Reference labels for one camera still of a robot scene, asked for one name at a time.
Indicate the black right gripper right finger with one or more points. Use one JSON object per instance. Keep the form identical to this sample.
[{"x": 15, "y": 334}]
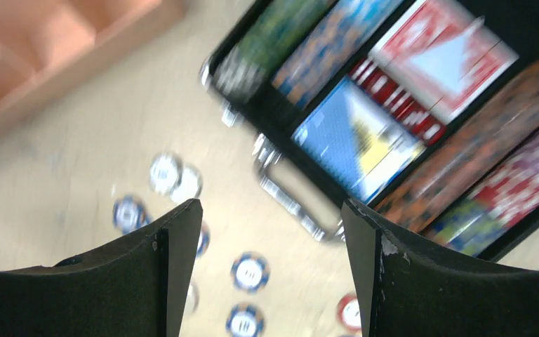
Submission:
[{"x": 407, "y": 285}]

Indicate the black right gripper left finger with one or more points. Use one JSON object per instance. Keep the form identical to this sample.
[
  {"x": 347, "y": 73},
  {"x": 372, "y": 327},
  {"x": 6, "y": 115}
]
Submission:
[{"x": 135, "y": 285}]

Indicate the red 5 chip stack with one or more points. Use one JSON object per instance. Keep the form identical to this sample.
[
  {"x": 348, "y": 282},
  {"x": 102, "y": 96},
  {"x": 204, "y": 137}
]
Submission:
[{"x": 348, "y": 313}]

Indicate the clear dealer button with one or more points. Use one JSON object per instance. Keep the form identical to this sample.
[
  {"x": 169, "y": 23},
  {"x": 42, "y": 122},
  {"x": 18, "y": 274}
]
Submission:
[{"x": 192, "y": 299}]

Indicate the blue 10 chip far left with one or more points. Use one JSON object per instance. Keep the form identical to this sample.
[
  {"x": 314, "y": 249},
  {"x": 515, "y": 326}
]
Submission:
[{"x": 129, "y": 214}]

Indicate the blue 10 chip lower single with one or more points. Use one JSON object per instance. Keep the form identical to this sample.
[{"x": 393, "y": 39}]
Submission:
[{"x": 245, "y": 320}]

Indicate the blue 10 chip single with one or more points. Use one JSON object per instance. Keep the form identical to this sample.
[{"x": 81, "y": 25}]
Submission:
[
  {"x": 250, "y": 272},
  {"x": 245, "y": 320}
]

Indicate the blue 10 chip upper single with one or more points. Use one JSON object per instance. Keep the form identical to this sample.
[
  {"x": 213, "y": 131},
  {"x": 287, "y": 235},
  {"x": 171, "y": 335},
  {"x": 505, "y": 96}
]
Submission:
[{"x": 250, "y": 272}]

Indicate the white 1 chip lower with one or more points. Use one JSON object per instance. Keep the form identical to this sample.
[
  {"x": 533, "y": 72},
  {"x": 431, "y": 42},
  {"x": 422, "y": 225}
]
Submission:
[{"x": 190, "y": 186}]

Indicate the white 1 chip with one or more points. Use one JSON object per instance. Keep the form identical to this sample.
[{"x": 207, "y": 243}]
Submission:
[
  {"x": 165, "y": 173},
  {"x": 190, "y": 186}
]

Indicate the white 1 chip upper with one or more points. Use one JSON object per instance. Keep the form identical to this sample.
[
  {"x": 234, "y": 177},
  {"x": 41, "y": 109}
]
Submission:
[{"x": 165, "y": 173}]

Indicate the blue playing card deck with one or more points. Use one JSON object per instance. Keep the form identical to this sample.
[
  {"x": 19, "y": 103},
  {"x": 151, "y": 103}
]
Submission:
[{"x": 356, "y": 141}]

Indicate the red dice row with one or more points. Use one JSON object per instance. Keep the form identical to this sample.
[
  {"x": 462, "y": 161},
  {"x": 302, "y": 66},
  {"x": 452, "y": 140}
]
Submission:
[{"x": 397, "y": 100}]

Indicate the black poker chip case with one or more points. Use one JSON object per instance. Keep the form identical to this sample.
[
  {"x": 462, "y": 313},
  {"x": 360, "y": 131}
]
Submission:
[{"x": 273, "y": 115}]

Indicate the black orange chip row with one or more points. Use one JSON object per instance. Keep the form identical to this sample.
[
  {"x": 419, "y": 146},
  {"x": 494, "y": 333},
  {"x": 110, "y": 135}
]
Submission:
[{"x": 489, "y": 135}]

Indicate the red playing card deck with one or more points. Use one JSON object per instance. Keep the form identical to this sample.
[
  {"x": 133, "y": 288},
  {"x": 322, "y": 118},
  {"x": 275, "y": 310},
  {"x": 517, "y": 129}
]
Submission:
[{"x": 443, "y": 55}]

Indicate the peach desk organizer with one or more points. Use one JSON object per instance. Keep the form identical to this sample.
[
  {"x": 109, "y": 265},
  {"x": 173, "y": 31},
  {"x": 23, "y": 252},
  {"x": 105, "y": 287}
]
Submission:
[{"x": 49, "y": 47}]

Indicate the blue orange chip row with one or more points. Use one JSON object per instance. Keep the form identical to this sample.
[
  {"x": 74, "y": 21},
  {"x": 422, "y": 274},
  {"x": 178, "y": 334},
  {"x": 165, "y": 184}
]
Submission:
[{"x": 343, "y": 31}]

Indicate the chrome case handle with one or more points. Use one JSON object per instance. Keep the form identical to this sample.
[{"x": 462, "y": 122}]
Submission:
[{"x": 295, "y": 192}]

